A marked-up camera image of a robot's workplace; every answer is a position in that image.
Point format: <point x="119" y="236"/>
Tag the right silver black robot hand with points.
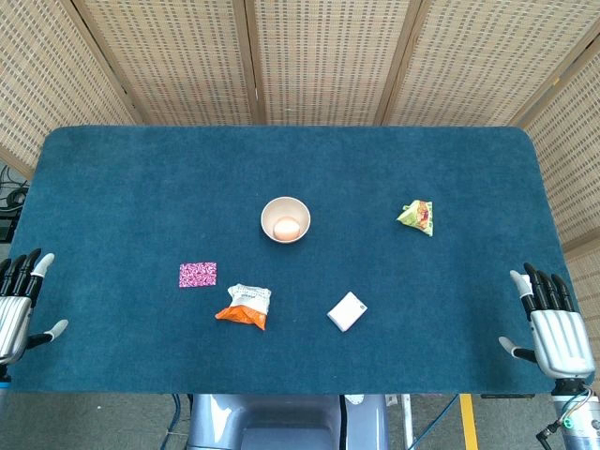
<point x="560" y="342"/>

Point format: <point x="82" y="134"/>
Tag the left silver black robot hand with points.
<point x="14" y="319"/>

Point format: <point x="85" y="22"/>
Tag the pink white patterned tile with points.
<point x="198" y="275"/>

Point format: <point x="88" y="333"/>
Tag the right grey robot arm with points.
<point x="579" y="417"/>

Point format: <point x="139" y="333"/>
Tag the black box device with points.
<point x="5" y="229"/>

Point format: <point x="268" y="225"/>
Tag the white table leg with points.
<point x="406" y="422"/>

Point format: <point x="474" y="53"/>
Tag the teal felt table mat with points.
<point x="140" y="187"/>

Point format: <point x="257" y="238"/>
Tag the green snack bag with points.
<point x="417" y="218"/>

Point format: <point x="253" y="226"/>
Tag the white tissue pack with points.
<point x="347" y="311"/>

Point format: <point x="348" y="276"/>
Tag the orange white snack bag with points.
<point x="244" y="304"/>

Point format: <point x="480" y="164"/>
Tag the beige round bowl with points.
<point x="271" y="210"/>

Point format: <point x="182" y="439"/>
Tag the grey blue robot torso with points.
<point x="281" y="422"/>

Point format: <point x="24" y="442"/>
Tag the pale brown egg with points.
<point x="286" y="229"/>

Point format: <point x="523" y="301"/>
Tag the woven bamboo folding screen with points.
<point x="328" y="56"/>

